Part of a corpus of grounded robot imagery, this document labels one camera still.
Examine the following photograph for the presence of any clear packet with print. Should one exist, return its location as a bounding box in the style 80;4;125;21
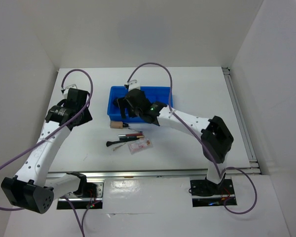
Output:
128;137;152;155

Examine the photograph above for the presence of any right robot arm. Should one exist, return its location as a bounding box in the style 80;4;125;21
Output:
113;89;234;194

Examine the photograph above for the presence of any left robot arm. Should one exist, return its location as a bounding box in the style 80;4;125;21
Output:
1;88;92;214

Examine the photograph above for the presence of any black makeup brush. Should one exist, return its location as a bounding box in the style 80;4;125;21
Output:
106;137;139;147

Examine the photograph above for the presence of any blue compartment tray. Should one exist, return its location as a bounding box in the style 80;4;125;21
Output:
107;86;170;123

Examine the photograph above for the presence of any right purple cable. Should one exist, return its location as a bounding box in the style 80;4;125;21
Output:
127;62;258;214

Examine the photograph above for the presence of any purple cable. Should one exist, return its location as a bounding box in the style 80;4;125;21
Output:
0;69;94;235
127;62;258;214

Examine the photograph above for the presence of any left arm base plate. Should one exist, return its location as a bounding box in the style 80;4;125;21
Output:
65;180;104;210

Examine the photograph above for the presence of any aluminium rail front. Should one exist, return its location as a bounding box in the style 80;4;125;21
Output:
47;167;261;179

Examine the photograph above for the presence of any aluminium rail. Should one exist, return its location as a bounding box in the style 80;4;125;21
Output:
47;167;261;179
222;68;261;174

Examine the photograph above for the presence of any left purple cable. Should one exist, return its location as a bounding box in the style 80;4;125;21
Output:
0;69;94;235

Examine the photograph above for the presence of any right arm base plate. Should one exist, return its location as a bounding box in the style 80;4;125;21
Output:
188;179;237;207

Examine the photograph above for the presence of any aluminium rail right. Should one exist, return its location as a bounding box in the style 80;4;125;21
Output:
222;68;261;174

